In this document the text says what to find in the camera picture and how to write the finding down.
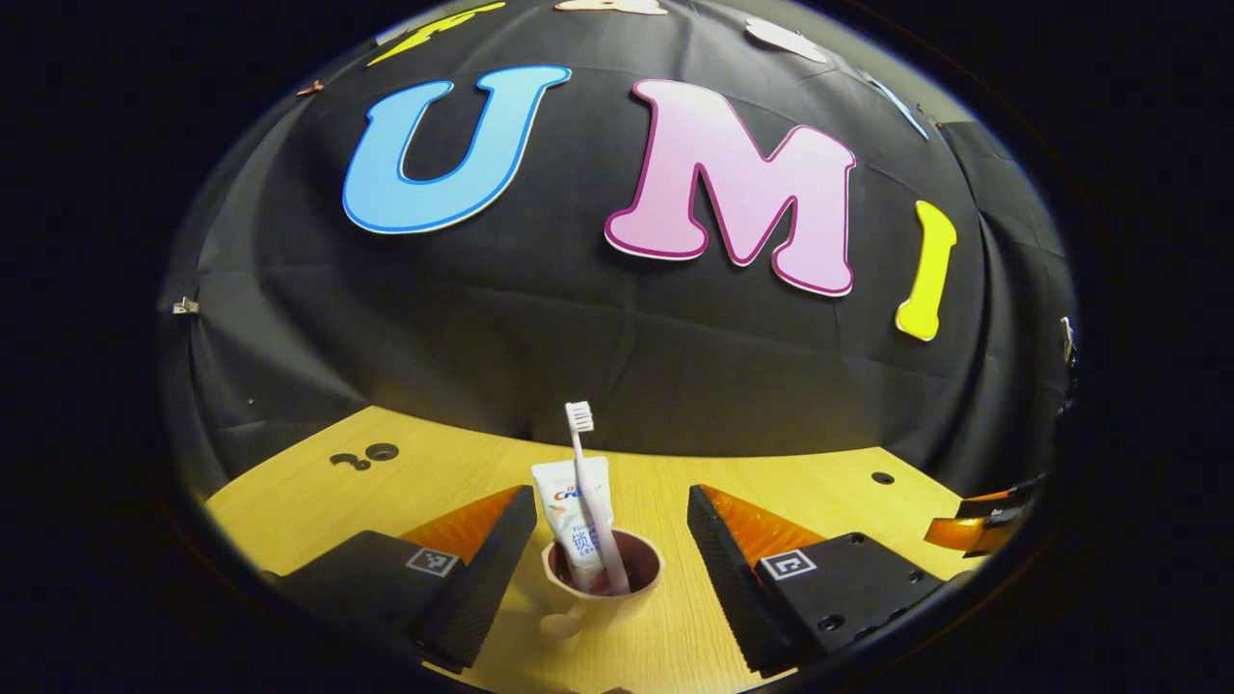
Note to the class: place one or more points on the silver metal clip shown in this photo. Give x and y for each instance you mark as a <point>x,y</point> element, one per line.
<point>185,306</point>

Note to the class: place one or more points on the white toothpaste tube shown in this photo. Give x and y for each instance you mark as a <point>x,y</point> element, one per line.
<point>569,520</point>

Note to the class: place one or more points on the wooden desktop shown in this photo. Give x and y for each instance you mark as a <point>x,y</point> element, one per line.
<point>318,501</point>

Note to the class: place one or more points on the beige cup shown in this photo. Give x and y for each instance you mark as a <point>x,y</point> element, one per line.
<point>641,564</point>

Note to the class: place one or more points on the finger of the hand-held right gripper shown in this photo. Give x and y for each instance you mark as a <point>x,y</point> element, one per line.
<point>969,535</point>
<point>1003,499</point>

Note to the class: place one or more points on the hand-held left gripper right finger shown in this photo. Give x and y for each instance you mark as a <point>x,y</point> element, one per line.
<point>733,588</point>

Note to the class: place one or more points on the red clip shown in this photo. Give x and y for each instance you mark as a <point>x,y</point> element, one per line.
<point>310,89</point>

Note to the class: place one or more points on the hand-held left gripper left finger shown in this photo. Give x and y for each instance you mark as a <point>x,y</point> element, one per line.
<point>482,588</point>

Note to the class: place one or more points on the white toothbrush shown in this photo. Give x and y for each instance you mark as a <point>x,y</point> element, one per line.
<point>588,482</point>

